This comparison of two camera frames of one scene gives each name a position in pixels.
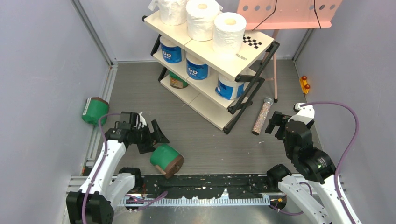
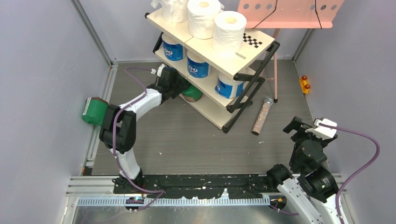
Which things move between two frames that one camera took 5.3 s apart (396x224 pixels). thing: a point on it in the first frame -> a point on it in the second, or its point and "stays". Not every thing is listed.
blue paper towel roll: x=197 y=69 stays
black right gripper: x=278 y=118 -> x=301 y=126
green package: x=167 y=160 -> x=192 y=93
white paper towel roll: x=228 y=33 stays
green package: x=95 y=107 stays
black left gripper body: x=143 y=136 -> x=178 y=87
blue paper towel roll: x=172 y=52 stays
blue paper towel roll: x=229 y=88 stays
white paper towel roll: x=201 y=15 stays
